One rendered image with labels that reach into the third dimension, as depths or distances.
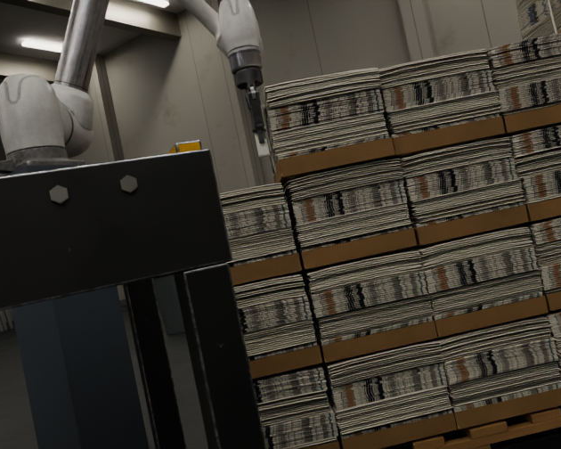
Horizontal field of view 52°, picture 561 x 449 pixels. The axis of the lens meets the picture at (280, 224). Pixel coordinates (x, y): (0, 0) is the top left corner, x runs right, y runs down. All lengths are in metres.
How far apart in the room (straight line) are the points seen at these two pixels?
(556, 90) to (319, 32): 7.51
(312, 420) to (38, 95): 1.10
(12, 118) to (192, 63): 8.92
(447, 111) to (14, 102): 1.12
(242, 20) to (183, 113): 8.97
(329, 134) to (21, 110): 0.81
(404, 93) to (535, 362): 0.74
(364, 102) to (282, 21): 7.98
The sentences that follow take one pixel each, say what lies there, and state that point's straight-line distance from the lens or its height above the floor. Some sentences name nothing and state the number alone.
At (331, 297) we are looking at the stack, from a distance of 1.41.
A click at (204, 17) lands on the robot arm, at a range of 1.83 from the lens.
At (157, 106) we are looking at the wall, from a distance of 11.07.
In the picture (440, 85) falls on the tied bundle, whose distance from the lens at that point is 1.54.
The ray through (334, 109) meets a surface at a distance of 1.44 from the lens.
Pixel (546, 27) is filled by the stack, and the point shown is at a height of 1.15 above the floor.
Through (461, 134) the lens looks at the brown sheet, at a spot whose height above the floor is 0.86.
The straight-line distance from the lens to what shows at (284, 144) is 1.42.
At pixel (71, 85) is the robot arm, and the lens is 1.89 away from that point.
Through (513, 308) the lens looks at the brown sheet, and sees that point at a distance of 1.55.
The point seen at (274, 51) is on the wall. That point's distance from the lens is 9.42.
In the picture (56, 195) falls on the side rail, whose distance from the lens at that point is 0.58.
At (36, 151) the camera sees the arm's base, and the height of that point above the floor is 1.04.
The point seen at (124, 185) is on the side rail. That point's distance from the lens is 0.58.
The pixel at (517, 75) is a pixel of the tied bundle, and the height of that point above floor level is 0.97.
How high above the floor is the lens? 0.69
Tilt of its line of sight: 1 degrees up
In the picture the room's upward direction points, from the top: 12 degrees counter-clockwise
